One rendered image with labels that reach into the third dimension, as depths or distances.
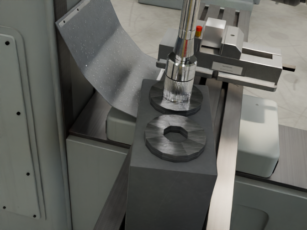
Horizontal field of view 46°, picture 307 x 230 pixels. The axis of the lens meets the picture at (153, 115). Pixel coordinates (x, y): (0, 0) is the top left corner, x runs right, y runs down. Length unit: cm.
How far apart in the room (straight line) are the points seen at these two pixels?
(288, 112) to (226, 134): 187
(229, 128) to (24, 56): 53
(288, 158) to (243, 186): 18
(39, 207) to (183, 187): 89
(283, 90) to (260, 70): 190
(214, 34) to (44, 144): 58
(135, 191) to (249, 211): 70
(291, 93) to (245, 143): 193
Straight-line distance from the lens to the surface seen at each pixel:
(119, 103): 99
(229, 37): 104
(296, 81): 311
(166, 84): 57
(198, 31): 101
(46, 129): 107
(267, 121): 113
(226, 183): 75
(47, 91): 100
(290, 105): 279
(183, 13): 52
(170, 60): 55
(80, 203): 134
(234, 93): 100
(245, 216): 120
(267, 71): 104
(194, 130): 53
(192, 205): 54
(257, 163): 103
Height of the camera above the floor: 146
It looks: 38 degrees down
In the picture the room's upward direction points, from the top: 7 degrees clockwise
